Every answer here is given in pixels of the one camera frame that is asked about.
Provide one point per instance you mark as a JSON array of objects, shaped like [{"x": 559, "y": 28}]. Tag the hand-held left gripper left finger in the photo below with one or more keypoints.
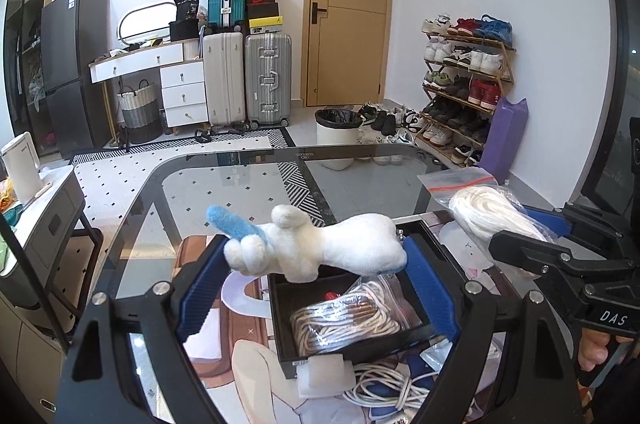
[{"x": 200, "y": 299}]

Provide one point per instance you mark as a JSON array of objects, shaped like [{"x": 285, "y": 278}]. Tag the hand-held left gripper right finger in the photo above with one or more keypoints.
[{"x": 430, "y": 294}]

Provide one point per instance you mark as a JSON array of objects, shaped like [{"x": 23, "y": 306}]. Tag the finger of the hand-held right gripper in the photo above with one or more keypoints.
[
  {"x": 547, "y": 221},
  {"x": 530, "y": 254}
]

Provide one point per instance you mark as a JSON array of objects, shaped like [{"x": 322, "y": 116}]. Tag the black cardboard box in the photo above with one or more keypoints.
[{"x": 282, "y": 304}]

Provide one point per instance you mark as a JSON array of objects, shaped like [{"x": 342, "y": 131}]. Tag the white plush toy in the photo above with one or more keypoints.
[{"x": 340, "y": 244}]

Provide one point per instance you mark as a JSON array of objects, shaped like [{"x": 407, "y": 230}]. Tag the small white foam pad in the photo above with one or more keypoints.
[{"x": 322, "y": 374}]

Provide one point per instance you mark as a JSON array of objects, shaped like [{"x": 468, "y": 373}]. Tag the person's right hand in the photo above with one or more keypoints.
[{"x": 595, "y": 349}]

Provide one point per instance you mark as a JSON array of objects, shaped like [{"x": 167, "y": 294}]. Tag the purple yoga mat bag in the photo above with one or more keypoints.
[{"x": 505, "y": 139}]

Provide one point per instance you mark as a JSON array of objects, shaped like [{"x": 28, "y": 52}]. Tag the patterned floor rug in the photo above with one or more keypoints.
[{"x": 115, "y": 184}]

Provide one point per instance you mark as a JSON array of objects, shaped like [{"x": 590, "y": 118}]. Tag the rows of shoes on rack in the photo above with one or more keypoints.
[{"x": 482, "y": 92}]

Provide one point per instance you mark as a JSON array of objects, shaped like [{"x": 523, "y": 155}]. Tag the wooden shoe rack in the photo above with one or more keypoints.
[{"x": 505, "y": 72}]

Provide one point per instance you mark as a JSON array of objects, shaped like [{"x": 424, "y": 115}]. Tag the grey side table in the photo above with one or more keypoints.
[{"x": 55, "y": 224}]

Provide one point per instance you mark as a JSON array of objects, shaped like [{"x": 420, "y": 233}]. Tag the white trash bin black liner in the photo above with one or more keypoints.
[{"x": 340, "y": 144}]

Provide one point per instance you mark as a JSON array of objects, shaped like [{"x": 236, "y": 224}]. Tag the group of shoes on floor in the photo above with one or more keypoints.
[{"x": 390, "y": 122}]

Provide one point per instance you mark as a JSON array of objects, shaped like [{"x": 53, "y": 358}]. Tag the beige low cabinet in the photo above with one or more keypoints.
[{"x": 30, "y": 354}]

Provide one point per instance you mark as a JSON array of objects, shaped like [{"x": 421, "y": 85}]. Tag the woven laundry basket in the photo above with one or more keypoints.
[{"x": 140, "y": 114}]

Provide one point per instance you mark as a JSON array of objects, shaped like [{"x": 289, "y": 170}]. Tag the white vanity desk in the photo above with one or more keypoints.
[{"x": 185, "y": 97}]

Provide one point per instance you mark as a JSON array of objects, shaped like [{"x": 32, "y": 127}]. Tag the pile of colourful snack packets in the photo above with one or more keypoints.
[{"x": 7, "y": 204}]

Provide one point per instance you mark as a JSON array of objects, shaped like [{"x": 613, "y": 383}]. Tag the white electric kettle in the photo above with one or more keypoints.
[{"x": 22, "y": 169}]

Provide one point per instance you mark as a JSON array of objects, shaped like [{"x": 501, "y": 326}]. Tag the white suitcase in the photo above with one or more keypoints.
[{"x": 225, "y": 79}]

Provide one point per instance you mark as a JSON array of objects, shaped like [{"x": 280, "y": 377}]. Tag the silver suitcase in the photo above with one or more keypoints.
[{"x": 267, "y": 79}]

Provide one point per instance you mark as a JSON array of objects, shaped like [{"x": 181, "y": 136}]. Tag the black storage box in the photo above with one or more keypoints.
[{"x": 184, "y": 30}]

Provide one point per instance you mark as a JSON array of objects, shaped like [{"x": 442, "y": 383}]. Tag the dark grey fridge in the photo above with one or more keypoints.
[{"x": 75, "y": 54}]

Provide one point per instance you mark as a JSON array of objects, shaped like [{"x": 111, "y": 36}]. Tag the wooden door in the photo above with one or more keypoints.
[{"x": 350, "y": 29}]

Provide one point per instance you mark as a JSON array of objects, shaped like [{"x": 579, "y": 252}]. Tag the oval mirror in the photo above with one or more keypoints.
[{"x": 145, "y": 22}]

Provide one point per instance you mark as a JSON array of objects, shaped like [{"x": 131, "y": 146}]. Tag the yellow and black shoe box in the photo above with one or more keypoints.
[{"x": 265, "y": 23}]

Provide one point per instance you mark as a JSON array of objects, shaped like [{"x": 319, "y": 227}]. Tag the black paper bag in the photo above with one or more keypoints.
[{"x": 186, "y": 10}]

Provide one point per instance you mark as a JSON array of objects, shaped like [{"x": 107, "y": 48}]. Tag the plain black shoe box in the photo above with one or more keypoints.
[{"x": 263, "y": 10}]

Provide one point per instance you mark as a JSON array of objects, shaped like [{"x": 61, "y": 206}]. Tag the tall dark glass cabinet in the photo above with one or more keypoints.
[{"x": 25, "y": 4}]

